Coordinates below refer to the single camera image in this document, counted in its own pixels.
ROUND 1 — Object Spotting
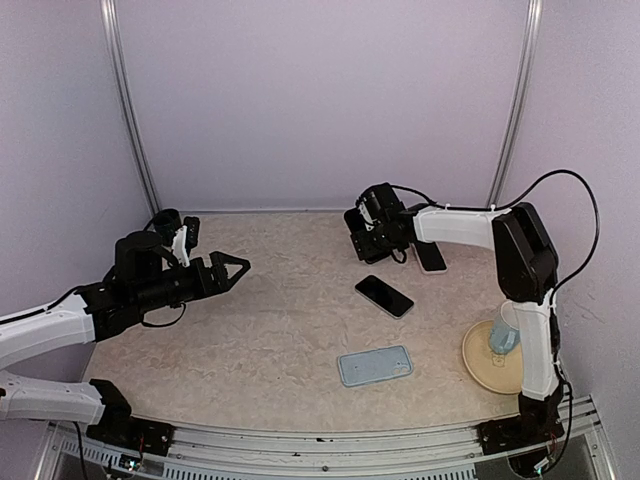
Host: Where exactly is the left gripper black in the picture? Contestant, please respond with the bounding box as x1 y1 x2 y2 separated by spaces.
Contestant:
132 250 249 313

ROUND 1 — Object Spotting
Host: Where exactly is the light blue phone case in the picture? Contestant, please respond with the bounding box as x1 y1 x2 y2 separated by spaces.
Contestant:
337 345 413 388

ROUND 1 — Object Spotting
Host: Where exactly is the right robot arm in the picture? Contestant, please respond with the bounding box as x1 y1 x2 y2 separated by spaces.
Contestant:
343 183 564 450

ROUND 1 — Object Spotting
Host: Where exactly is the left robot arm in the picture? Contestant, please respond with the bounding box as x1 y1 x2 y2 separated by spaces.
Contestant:
1 227 251 445

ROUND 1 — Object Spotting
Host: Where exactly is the black cylindrical cup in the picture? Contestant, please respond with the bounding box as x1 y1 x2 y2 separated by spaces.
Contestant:
150 208 182 237

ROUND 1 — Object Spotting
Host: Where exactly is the light blue mug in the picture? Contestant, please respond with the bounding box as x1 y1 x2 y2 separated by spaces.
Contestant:
489 301 520 355

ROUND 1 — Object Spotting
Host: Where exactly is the beige plate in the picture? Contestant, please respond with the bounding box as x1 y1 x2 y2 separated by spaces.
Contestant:
461 320 523 395

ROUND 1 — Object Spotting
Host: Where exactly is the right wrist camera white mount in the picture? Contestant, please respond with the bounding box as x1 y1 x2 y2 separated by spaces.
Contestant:
355 192 381 231

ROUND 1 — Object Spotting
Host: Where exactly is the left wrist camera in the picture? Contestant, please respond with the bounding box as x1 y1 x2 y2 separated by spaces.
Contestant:
171 216 200 267

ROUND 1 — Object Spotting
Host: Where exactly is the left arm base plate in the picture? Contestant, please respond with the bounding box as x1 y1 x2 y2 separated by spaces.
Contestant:
86 417 175 457

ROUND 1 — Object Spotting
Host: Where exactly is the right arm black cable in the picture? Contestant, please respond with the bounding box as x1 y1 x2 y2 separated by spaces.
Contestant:
389 169 601 296

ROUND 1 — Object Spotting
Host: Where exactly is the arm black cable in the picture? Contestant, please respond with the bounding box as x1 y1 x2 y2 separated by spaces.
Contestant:
389 169 601 296
69 422 101 480

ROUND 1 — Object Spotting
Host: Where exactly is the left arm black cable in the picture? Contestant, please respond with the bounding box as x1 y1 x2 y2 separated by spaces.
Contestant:
69 422 101 480

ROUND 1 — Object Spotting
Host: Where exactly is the right aluminium frame post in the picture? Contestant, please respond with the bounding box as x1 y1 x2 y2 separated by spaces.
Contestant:
485 0 544 207

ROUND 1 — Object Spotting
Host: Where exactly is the aluminium frame post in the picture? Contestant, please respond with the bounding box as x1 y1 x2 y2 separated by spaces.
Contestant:
485 0 544 207
100 0 161 214

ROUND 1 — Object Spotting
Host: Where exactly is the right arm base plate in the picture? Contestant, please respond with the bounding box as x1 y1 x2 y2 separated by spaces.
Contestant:
476 416 565 455

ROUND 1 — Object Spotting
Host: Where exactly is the front aluminium rail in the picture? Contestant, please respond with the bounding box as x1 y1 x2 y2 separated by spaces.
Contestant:
31 397 619 479

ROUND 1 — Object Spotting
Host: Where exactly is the left aluminium frame post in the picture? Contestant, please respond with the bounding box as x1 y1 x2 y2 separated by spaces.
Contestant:
100 0 161 214

